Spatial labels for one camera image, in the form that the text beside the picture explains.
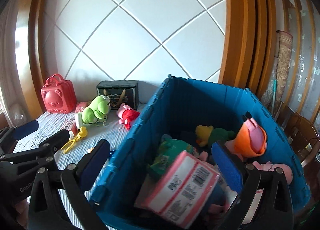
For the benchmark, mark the person left hand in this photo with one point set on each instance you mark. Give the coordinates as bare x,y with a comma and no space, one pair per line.
22,208

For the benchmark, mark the pink tissue pack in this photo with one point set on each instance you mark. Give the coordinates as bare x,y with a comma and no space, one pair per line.
80,106
181,192

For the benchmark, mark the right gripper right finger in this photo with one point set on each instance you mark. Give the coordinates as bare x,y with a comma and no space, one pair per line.
263,198

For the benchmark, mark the orange pink plush in crate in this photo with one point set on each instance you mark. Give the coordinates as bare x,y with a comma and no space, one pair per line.
250,140

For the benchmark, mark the green frog plush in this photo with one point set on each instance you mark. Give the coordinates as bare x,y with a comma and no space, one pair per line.
97,111

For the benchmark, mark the black gift box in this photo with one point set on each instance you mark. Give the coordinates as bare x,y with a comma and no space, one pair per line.
119,92

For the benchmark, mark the rolled patterned carpet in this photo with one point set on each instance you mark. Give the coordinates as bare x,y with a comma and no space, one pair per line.
271,98

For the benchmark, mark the blue plastic crate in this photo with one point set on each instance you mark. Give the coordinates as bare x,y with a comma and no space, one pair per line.
176,109

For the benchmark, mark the pink pig plush in crate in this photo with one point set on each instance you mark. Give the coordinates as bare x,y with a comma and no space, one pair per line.
275,167

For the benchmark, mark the red bear suitcase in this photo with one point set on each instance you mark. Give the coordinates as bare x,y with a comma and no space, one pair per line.
58,95

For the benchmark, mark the green dinosaur plush in crate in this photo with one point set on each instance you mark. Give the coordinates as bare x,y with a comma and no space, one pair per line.
167,152

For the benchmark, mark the wooden chair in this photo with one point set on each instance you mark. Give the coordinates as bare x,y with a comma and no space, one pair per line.
301,134

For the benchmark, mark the red white carton box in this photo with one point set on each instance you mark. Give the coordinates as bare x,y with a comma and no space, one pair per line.
70,126

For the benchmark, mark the pink pig plush red dress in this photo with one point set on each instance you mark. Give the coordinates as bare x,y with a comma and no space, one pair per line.
127,115

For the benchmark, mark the white lint roll left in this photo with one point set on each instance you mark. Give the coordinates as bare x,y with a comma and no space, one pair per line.
78,120

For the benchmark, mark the yellow plastic clip toy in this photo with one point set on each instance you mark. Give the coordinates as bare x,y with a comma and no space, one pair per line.
72,143

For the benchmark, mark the wooden door frame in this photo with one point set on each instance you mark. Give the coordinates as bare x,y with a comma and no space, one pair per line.
250,42

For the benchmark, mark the green yellow plush in crate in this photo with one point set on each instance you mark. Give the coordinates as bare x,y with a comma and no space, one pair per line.
207,135

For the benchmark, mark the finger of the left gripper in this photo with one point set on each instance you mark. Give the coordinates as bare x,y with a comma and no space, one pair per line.
22,128
32,159

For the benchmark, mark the pink tissue pack back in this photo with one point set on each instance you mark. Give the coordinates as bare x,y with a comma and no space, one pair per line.
80,106

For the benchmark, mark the pink tissue pack top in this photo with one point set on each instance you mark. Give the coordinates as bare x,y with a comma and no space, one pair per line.
181,192

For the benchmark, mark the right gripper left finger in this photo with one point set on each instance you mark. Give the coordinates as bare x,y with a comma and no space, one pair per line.
46,210

